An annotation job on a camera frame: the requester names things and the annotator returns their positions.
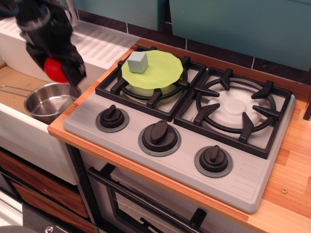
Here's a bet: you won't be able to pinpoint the black right burner grate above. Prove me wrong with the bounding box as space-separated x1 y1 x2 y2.
174 68 292 159

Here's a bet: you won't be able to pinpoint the red toy tomato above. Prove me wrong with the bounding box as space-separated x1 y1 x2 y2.
44 57 68 83

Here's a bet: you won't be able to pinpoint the black left burner grate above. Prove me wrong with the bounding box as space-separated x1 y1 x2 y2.
95 46 207 121

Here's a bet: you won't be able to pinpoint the white toy sink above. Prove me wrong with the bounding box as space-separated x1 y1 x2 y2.
0 18 138 185

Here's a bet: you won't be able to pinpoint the lime green plate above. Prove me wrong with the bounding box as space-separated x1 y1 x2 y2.
121 50 184 89

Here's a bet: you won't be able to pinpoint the black stove knob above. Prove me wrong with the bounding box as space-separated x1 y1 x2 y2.
96 104 130 133
194 145 233 178
138 120 181 157

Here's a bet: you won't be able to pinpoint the black oven door handle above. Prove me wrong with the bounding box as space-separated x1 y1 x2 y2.
87 164 207 233

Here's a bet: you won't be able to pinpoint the grey toy faucet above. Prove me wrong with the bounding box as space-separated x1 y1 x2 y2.
65 0 78 27

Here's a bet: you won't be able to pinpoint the light grey-blue cube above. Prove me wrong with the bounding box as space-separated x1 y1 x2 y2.
127 51 148 73

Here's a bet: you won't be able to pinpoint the black middle stove knob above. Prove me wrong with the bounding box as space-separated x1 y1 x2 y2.
138 120 181 157

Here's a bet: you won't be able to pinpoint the black left stove knob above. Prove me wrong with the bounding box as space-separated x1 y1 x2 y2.
96 104 130 133

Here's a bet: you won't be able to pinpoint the small steel pot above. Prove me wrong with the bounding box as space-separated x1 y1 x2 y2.
0 83 82 125

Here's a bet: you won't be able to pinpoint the black right stove knob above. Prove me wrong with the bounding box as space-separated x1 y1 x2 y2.
194 145 233 178

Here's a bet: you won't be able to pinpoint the wooden drawer fronts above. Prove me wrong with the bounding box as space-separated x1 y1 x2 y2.
0 148 96 233

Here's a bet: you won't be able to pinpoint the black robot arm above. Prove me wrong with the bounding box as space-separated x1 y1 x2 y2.
0 0 86 87

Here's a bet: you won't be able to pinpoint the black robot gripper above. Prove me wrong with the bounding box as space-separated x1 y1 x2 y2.
20 14 86 87

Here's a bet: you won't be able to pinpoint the white right burner cap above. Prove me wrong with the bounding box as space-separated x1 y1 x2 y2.
208 88 261 129

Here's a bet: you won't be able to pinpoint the black burner grate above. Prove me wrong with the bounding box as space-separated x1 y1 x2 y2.
174 68 292 159
95 46 207 121

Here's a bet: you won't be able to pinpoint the grey toy stovetop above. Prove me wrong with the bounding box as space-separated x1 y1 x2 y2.
63 60 297 214

